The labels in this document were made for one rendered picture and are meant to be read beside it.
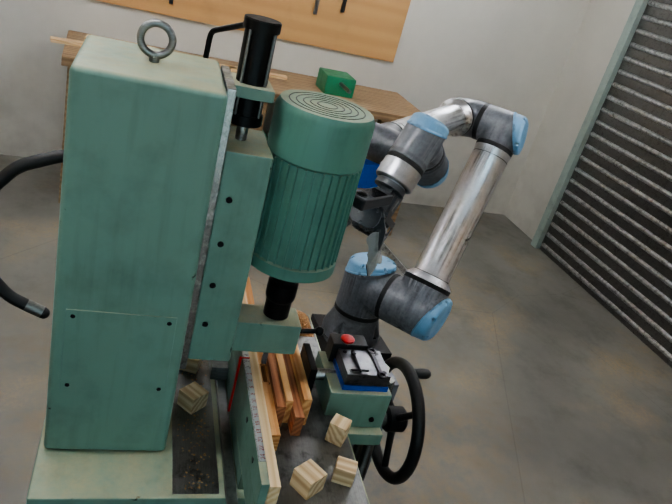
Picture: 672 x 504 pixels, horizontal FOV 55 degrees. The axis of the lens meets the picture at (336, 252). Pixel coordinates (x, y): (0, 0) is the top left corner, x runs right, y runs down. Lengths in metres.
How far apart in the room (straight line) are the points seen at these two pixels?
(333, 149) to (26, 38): 3.50
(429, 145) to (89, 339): 0.77
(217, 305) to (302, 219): 0.23
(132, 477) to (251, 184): 0.59
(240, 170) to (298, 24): 3.44
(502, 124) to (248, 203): 1.09
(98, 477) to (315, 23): 3.63
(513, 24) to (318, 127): 4.13
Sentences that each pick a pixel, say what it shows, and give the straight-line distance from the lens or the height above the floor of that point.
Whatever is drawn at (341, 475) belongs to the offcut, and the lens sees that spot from 1.23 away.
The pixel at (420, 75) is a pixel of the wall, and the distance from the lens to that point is 4.87.
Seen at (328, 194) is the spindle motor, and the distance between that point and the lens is 1.10.
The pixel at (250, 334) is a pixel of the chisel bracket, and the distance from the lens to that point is 1.28.
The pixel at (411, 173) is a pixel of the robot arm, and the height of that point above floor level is 1.36.
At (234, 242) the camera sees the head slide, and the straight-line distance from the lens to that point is 1.13.
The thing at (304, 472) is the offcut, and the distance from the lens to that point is 1.19.
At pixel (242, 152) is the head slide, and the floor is 1.42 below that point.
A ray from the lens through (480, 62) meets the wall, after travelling 5.06.
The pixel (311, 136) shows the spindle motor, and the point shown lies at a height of 1.47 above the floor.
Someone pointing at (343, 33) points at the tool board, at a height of 1.17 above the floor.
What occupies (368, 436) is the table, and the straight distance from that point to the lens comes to 1.41.
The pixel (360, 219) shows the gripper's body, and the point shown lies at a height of 1.25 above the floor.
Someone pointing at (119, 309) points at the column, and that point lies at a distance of 1.15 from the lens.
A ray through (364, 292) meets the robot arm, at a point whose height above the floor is 0.84.
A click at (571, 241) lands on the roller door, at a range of 4.98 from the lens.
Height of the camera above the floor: 1.77
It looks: 26 degrees down
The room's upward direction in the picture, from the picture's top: 16 degrees clockwise
